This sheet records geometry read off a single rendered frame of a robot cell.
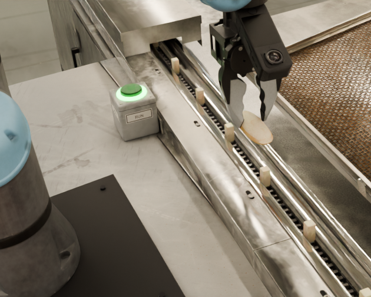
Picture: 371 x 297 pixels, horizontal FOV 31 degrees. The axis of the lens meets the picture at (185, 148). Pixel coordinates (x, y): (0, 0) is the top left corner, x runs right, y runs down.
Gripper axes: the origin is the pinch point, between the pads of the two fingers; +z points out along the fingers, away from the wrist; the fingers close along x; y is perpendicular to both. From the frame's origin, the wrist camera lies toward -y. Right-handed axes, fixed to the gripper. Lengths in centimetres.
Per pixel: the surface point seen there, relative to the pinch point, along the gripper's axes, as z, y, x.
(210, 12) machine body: 12, 68, -20
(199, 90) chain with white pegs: 6.7, 23.4, 0.1
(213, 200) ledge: 9.5, -4.6, 9.0
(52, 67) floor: 93, 226, 7
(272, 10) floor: 93, 233, -118
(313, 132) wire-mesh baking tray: 3.9, -2.4, -9.3
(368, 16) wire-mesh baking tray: 0.0, 23.4, -35.7
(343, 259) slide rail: 8.8, -24.4, -1.5
